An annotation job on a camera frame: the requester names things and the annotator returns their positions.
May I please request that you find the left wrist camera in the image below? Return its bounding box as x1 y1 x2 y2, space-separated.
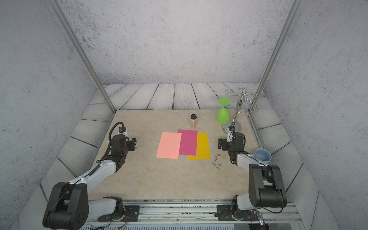
127 138 138 151

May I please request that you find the yellow paper sheet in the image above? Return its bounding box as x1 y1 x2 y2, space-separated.
188 133 211 160

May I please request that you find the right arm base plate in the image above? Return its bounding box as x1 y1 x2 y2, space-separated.
214 205 258 221

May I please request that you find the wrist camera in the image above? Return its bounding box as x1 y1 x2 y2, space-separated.
227 126 235 142
127 138 138 151

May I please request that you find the small black-capped bottle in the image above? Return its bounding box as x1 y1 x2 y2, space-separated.
189 114 197 128

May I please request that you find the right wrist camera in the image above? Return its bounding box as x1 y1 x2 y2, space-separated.
227 126 235 142

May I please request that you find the magenta paper sheet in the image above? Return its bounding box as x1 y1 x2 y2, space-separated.
178 129 198 156

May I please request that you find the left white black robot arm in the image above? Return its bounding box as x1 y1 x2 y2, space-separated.
42 122 137 230

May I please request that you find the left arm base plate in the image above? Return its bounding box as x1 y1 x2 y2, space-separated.
97 205 140 222

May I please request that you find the green plastic wine glass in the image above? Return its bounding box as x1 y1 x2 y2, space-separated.
217 97 231 125

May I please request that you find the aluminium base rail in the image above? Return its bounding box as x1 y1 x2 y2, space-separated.
51 201 307 230

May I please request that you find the light blue cup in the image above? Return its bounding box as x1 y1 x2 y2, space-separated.
255 149 272 165

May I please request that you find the right aluminium frame post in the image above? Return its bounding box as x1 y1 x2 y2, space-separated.
248 0 302 113

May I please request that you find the salmon pink paper sheet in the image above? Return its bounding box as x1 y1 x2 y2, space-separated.
156 132 182 159

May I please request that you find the chrome glass holder stand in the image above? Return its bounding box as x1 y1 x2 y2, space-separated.
221 87 260 133

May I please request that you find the aluminium frame post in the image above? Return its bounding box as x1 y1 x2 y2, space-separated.
248 0 302 113
47 0 117 114

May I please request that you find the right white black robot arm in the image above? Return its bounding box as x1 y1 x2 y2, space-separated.
217 126 287 220

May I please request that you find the left aluminium frame post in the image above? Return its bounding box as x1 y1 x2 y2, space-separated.
47 0 117 114

